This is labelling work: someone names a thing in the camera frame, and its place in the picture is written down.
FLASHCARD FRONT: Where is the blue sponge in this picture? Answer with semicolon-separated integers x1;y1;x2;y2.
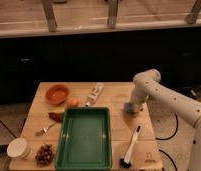
123;103;134;113

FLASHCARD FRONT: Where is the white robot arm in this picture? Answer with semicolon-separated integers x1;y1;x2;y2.
130;69;201;171

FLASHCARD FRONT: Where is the green plastic tray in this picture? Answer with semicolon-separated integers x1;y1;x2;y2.
55;107;112;171

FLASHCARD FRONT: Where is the wooden table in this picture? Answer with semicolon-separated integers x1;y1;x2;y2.
9;82;162;171

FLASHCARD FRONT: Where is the white tube bottle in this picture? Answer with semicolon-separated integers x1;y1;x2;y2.
85;82;104;107

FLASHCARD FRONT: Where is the orange fruit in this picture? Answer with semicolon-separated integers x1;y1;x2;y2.
67;98;78;107

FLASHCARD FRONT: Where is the red sausage toy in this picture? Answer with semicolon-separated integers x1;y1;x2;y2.
49;112;63;122

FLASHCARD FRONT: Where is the orange bowl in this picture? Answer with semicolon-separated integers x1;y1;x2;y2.
45;84;69;105

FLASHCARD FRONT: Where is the metal fork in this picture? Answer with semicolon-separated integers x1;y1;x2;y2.
35;122;57;136

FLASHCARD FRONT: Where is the bunch of grapes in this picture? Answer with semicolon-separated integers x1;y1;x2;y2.
35;144;54;166

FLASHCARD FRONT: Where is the black cable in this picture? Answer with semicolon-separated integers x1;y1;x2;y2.
155;113;180;171

